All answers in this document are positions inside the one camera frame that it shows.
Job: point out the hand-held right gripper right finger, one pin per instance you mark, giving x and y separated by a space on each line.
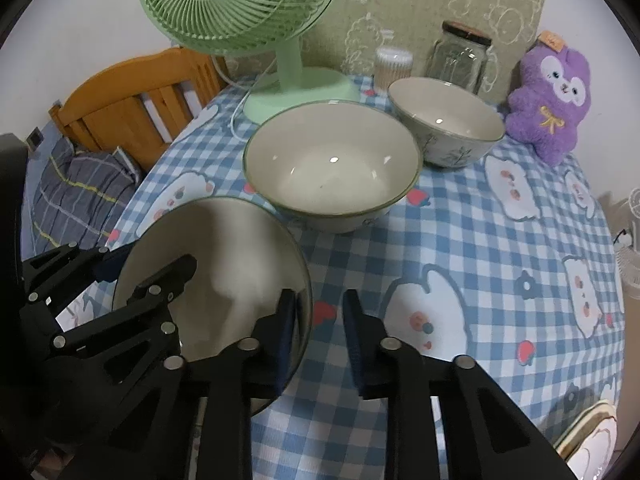
352 340

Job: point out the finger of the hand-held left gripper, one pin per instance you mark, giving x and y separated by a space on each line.
107 265
160 305

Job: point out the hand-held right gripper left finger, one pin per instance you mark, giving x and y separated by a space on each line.
286 330

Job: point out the cream leaf-print ceramic bowl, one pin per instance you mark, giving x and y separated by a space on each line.
225 270
330 160
445 110

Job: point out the cream yellow-flower plate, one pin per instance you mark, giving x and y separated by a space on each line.
580 419

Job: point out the grey plaid pillow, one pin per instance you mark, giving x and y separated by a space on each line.
75 195

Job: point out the blue bed sheet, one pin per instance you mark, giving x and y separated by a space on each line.
37 170

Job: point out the blue checkered tablecloth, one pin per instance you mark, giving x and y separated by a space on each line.
475 240

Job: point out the cotton swab container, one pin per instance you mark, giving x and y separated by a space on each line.
392 72

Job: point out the white clip fan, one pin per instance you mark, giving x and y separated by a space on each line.
631 260

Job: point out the green desk fan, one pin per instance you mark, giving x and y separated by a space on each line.
240 5

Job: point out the glass jar with dark lid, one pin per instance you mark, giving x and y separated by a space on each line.
457 60

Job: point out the purple plush toy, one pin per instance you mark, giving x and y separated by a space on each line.
545 110

